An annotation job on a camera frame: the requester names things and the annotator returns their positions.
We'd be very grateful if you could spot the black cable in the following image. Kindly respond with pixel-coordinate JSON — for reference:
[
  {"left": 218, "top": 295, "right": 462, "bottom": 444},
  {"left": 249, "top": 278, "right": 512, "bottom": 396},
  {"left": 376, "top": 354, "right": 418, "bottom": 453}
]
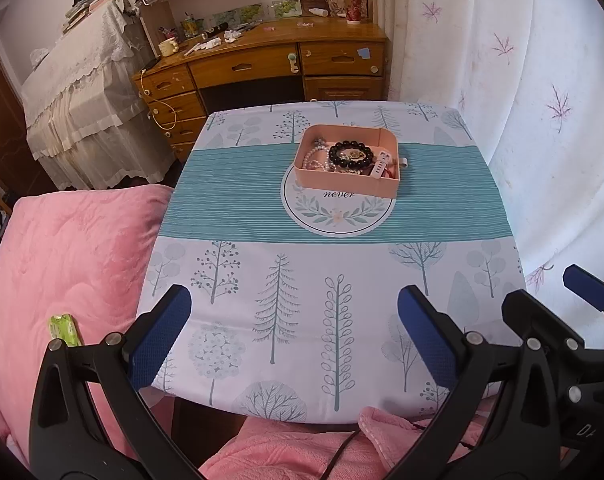
[{"left": 321, "top": 430, "right": 359, "bottom": 480}]

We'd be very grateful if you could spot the green tissue packet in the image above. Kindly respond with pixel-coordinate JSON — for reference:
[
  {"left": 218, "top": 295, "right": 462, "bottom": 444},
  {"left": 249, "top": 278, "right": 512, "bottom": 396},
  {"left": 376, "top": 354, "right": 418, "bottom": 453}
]
[{"left": 49, "top": 313, "right": 83, "bottom": 347}]

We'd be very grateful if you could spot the wristwatch with pale strap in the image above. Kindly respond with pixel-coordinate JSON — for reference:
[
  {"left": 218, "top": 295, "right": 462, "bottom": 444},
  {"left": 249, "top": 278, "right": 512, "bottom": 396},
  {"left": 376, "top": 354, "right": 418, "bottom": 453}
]
[{"left": 371, "top": 149, "right": 409, "bottom": 181}]

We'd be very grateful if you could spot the wooden desk with drawers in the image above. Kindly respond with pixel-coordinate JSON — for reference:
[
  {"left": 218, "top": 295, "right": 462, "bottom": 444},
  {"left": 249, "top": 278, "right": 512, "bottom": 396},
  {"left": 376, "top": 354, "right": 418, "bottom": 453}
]
[{"left": 133, "top": 22, "right": 389, "bottom": 162}]

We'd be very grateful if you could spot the stack of books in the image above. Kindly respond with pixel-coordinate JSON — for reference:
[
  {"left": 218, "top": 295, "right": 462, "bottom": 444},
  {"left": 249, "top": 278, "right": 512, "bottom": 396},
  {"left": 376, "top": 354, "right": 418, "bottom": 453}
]
[{"left": 62, "top": 0, "right": 125, "bottom": 36}]

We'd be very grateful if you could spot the pink quilted blanket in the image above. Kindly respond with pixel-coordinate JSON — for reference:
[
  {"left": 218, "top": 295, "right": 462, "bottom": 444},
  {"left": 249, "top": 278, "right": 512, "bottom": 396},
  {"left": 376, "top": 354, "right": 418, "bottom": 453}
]
[{"left": 0, "top": 185, "right": 179, "bottom": 463}]

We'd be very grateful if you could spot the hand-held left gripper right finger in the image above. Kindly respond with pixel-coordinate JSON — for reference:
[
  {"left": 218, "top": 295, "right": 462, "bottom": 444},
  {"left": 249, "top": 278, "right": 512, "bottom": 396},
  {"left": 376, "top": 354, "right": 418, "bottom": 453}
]
[{"left": 384, "top": 285, "right": 566, "bottom": 480}]

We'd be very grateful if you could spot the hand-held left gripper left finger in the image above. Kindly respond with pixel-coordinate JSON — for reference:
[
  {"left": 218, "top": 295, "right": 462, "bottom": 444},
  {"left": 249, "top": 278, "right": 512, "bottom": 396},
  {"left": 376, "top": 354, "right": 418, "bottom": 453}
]
[{"left": 29, "top": 284, "right": 217, "bottom": 480}]

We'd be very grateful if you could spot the pink jewelry tray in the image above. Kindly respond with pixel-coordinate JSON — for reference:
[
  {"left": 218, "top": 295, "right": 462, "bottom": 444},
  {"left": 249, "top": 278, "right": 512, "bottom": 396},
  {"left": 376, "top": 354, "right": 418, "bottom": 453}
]
[{"left": 293, "top": 125, "right": 401, "bottom": 201}]

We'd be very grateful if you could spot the pink fleece clothing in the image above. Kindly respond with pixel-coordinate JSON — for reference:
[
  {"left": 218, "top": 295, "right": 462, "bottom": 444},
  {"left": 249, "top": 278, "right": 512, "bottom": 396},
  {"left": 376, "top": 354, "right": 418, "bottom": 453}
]
[{"left": 201, "top": 406, "right": 485, "bottom": 480}]

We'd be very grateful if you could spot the floral paper cup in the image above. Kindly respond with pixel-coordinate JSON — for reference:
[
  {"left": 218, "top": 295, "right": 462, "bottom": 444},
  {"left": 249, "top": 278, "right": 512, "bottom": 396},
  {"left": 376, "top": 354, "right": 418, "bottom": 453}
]
[{"left": 342, "top": 0, "right": 369, "bottom": 26}]

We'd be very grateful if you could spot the tree print tablecloth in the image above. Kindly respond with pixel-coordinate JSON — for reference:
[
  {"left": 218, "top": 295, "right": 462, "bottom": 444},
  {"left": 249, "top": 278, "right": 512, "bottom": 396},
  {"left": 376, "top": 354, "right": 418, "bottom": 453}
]
[{"left": 136, "top": 101, "right": 528, "bottom": 423}]

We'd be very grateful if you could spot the white leaf print curtain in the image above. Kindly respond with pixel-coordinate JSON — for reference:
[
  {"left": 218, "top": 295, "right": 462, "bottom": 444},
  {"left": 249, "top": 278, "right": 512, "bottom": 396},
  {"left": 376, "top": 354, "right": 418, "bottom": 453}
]
[{"left": 377, "top": 0, "right": 604, "bottom": 351}]

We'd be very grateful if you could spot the white pearl bracelet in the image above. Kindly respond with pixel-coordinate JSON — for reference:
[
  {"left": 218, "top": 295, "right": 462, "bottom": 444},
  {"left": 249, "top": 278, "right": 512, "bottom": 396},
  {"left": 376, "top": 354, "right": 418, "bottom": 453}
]
[{"left": 304, "top": 141, "right": 333, "bottom": 174}]

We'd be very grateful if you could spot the white lace furniture cover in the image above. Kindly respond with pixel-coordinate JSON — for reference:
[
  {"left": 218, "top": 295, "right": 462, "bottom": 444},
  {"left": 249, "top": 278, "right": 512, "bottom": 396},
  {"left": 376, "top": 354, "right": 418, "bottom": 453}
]
[{"left": 21, "top": 0, "right": 179, "bottom": 192}]

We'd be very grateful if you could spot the black bead bracelet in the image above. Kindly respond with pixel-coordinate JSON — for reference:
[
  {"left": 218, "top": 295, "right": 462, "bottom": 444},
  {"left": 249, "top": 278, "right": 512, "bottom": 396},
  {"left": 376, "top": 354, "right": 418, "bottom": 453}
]
[{"left": 328, "top": 140, "right": 376, "bottom": 170}]

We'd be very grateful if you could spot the white charging cable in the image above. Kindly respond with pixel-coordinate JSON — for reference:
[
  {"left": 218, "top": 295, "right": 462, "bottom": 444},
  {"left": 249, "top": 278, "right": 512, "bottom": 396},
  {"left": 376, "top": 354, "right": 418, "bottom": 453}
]
[{"left": 138, "top": 67, "right": 179, "bottom": 133}]

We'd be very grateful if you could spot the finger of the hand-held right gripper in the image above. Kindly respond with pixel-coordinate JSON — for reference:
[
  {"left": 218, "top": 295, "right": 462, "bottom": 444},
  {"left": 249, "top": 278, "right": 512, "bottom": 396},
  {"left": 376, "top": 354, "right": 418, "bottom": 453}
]
[
  {"left": 502, "top": 291, "right": 591, "bottom": 387},
  {"left": 562, "top": 262, "right": 604, "bottom": 352}
]

